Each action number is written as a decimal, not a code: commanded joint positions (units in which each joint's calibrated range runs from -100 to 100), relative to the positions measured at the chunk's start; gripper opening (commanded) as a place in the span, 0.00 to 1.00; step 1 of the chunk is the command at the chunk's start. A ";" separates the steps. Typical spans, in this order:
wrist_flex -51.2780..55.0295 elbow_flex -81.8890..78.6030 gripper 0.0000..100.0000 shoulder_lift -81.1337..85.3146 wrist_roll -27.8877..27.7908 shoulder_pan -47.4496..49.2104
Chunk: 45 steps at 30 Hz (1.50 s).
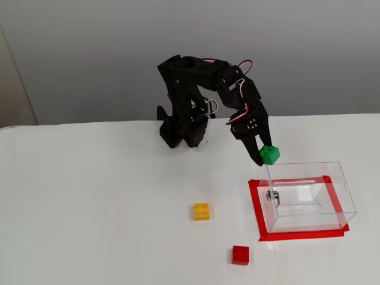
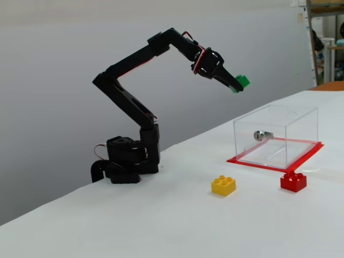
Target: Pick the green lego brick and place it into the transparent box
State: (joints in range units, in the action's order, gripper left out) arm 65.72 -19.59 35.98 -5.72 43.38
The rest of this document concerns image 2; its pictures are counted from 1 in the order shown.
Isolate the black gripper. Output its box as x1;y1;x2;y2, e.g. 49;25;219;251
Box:
191;47;244;92

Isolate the green lego brick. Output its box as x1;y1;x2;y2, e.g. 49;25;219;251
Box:
228;74;251;94

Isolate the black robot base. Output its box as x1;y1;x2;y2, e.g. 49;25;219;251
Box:
105;135;142;185

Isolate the transparent plastic box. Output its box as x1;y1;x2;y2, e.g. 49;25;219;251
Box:
233;104;319;170

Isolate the yellow lego brick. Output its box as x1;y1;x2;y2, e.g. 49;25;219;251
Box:
211;175;237;198

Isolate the red lego brick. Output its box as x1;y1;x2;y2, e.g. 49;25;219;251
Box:
280;171;307;193

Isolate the silver cylinder lock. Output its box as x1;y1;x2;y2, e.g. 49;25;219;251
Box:
253;130;274;142

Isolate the black hanging bag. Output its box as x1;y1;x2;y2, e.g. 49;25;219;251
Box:
311;28;325;52

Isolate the orange wooden board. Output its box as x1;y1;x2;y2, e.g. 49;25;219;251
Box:
311;81;344;91

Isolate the metal shelf rack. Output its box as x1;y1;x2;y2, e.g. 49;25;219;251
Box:
305;0;344;87

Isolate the black table clamp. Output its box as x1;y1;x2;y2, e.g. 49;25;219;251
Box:
90;160;109;184

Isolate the red white gripper servo cable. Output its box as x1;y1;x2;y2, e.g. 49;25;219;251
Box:
181;31;208;74

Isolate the red tape frame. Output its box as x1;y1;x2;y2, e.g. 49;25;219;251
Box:
226;137;325;173

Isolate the red white base cable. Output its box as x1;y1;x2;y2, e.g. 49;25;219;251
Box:
94;144;108;162

